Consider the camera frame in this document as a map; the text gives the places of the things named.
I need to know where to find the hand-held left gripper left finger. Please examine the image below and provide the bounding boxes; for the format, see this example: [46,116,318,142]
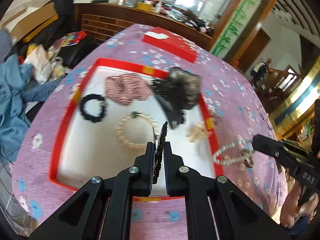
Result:
[29,141,157,240]

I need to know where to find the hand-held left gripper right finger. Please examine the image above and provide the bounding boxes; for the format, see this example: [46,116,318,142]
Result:
[162,141,292,240]

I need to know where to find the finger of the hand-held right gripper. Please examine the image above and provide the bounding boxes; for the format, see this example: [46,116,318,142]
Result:
[252,134,285,161]

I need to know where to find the black serrated alligator hair clip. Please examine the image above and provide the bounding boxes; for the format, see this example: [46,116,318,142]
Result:
[152,121,168,186]

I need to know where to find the small pearl bracelet with charm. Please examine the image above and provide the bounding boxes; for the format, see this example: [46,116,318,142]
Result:
[212,138,255,168]

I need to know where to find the cream bead bracelet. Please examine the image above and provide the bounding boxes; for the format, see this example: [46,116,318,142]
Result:
[116,112,161,151]

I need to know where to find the cream flower hair clip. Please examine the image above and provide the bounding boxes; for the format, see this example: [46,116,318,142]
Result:
[186,121,213,144]

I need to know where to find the black hair comb clip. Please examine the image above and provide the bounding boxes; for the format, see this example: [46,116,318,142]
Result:
[157,97,187,130]

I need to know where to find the red box tray white inside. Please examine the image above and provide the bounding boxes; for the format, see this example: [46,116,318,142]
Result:
[49,58,224,202]

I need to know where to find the plaid scrunchie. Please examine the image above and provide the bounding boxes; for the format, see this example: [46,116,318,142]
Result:
[104,73,153,105]

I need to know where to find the black furry hair claw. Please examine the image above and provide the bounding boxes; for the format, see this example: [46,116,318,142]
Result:
[149,67,202,111]

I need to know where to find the black hair tie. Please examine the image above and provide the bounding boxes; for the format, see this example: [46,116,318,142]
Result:
[79,94,108,123]

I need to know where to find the person's right hand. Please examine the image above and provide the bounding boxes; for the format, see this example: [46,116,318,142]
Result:
[280,179,313,228]

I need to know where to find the golden pillar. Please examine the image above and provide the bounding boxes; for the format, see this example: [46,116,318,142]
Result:
[269,54,320,141]

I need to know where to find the purple floral tablecloth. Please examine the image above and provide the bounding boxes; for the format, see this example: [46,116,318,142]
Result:
[11,24,288,240]

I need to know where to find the wooden staircase with railing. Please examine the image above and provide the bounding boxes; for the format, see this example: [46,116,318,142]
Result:
[260,64,303,106]

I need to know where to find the person in background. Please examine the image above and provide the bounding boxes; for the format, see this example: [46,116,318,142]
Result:
[250,58,273,87]

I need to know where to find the wooden door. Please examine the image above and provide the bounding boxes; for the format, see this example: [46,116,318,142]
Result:
[235,27,272,70]

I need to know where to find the bamboo painted glass panel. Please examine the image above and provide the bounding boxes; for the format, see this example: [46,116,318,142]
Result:
[209,0,265,58]

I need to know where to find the red box lid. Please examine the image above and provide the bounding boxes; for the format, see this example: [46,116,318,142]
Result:
[142,27,198,63]

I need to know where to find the black bag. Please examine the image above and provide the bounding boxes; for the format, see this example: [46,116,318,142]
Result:
[57,36,101,68]

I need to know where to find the wooden counter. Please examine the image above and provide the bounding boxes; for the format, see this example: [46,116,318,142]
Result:
[77,1,213,48]

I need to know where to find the red colourful package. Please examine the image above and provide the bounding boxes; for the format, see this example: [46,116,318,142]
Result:
[61,31,88,48]

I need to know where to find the white plastic bag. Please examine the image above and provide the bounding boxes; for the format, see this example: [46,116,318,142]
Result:
[24,44,54,85]

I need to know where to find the blue denim cloth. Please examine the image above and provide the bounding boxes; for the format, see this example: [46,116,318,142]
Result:
[0,29,67,160]

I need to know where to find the clutter of bottles on counter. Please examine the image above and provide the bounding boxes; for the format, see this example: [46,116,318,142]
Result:
[92,0,215,34]

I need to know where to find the cardboard box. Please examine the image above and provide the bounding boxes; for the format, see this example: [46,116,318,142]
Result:
[1,2,60,43]

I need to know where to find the leopard print hair tie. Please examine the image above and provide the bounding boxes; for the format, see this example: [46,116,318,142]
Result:
[211,113,223,126]

